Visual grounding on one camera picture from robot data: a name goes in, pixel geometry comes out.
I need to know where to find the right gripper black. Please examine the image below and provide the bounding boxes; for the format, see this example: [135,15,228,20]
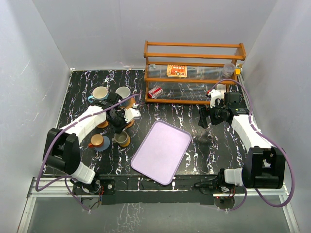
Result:
[198,99,228,129]

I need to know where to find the small olive cup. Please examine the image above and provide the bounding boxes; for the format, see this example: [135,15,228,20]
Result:
[112,132,128,146]

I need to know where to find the wooden coaster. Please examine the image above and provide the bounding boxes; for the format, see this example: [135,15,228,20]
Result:
[97,121,109,129]
[126,120,135,128]

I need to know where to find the orange face coaster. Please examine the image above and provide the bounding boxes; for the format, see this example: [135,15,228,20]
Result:
[119,136,131,147]

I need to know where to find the blue face coaster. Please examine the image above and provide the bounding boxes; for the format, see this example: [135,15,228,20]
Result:
[94,136,110,152]

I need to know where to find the small orange cup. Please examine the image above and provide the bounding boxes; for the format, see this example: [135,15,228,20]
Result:
[88,134,104,148]

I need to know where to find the grey mug front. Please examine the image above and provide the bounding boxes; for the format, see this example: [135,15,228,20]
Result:
[115,86,131,99]

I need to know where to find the large blue mug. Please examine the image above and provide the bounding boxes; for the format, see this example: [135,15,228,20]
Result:
[87,86,108,103]

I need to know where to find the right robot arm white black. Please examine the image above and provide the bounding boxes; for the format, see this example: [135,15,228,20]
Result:
[199,90,286,193]

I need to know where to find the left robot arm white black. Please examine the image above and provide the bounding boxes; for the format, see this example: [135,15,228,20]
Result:
[38,93,140,194]

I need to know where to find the woven rattan coaster left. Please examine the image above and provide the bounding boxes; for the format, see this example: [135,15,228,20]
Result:
[125,97,136,109]

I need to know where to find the clear plastic cup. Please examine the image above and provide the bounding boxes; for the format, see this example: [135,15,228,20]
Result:
[222,63,236,78]

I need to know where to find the white carton box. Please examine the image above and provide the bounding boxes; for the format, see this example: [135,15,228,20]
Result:
[216,84,226,92]

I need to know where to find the wooden shelf rack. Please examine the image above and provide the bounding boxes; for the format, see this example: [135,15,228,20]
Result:
[143,41,246,104]

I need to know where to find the lavender plastic tray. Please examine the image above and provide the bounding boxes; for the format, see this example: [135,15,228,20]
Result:
[131,120,192,185]

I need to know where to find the orange snack packet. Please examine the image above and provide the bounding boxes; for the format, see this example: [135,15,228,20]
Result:
[167,65,188,78]

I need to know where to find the red white can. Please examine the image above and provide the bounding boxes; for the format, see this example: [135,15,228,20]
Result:
[148,86,163,99]

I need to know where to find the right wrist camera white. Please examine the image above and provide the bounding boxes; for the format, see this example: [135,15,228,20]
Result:
[207,89,225,108]

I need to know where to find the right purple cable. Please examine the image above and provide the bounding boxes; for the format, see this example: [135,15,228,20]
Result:
[208,78,296,212]

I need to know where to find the purple cable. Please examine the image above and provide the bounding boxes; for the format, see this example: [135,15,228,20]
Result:
[208,78,296,212]
[35,94,140,213]

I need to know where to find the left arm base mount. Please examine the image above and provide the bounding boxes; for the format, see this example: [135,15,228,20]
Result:
[65,176,115,214]

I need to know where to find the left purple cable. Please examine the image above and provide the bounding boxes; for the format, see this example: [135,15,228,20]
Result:
[35,94,140,213]

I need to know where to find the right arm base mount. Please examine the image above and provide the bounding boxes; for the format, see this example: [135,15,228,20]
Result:
[191,176,247,214]

